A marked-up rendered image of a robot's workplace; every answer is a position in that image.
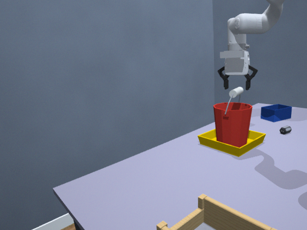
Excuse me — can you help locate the light wooden crate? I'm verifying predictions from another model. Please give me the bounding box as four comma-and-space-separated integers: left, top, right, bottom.
156, 194, 277, 230

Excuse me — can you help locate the blue open rectangular bin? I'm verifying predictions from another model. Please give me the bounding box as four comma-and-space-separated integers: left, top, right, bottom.
260, 104, 292, 122

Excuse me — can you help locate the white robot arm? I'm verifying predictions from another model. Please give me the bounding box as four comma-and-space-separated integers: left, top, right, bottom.
220, 0, 285, 58

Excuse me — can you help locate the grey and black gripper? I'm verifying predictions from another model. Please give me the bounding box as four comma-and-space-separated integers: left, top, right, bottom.
218, 50, 258, 90

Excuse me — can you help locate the yellow square tray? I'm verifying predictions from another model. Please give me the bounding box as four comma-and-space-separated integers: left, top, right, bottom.
198, 129, 266, 157

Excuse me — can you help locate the red bucket with wire handle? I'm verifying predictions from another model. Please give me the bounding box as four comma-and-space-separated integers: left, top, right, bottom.
213, 87, 252, 148

